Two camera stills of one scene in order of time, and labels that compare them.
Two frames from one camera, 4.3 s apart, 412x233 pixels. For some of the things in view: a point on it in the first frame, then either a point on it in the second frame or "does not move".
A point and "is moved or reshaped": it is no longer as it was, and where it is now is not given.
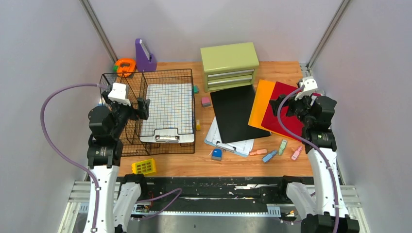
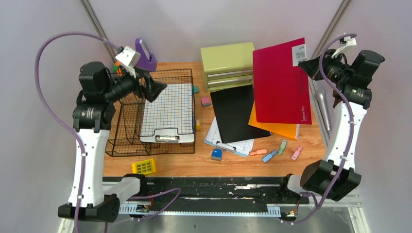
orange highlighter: (259, 151) does not move
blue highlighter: (268, 156) does not move
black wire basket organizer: (170, 128) does not move
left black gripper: (143, 108) -> (153, 89)
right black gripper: (276, 103) -> (312, 68)
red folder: (292, 125) is moved or reshaped
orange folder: (261, 104) -> (291, 131)
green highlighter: (282, 147) does not move
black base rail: (212, 195) does not move
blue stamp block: (216, 154) does not move
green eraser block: (196, 90) does not move
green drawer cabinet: (229, 66) does not move
